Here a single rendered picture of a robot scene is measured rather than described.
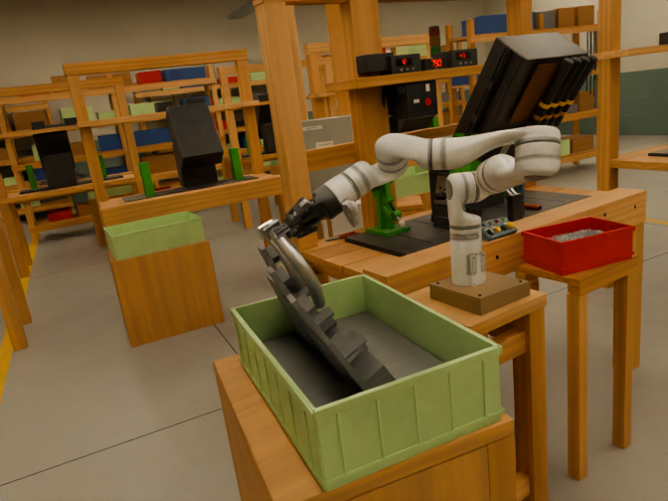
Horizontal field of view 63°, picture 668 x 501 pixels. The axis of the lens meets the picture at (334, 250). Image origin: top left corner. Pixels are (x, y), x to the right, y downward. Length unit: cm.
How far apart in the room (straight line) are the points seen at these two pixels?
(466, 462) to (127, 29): 1134
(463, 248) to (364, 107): 99
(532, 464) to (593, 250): 74
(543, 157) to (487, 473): 67
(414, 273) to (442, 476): 82
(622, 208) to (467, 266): 123
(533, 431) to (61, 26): 1110
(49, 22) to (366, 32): 988
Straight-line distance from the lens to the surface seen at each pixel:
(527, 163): 121
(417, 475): 117
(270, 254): 133
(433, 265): 190
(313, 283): 119
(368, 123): 242
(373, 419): 105
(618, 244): 215
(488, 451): 125
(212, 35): 1231
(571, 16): 878
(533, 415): 186
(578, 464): 234
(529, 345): 174
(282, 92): 222
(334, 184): 120
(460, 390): 114
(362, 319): 160
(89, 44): 1192
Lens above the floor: 148
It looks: 16 degrees down
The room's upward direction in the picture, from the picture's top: 7 degrees counter-clockwise
